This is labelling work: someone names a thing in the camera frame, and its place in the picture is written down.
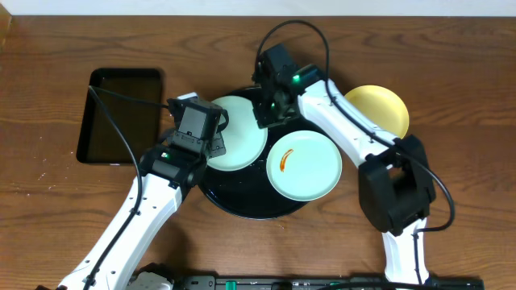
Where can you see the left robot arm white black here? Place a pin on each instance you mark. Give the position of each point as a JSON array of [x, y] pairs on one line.
[[165, 175]]

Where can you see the black round tray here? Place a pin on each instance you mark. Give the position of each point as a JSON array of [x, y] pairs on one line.
[[247, 192]]

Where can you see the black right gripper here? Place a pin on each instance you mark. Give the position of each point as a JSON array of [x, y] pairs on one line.
[[269, 119]]

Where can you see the mint plate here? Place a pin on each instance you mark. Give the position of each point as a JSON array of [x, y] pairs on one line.
[[243, 139], [304, 165]]

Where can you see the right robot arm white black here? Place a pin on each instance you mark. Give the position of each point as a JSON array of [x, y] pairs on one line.
[[394, 181]]

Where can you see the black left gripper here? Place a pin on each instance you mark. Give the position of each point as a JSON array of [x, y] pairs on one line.
[[218, 145]]

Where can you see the black rectangular tray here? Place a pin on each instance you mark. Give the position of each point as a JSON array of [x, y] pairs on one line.
[[131, 96]]

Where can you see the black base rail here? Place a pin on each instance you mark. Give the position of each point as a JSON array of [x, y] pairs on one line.
[[207, 282]]

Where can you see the yellow plate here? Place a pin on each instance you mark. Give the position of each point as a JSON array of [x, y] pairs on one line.
[[381, 106]]

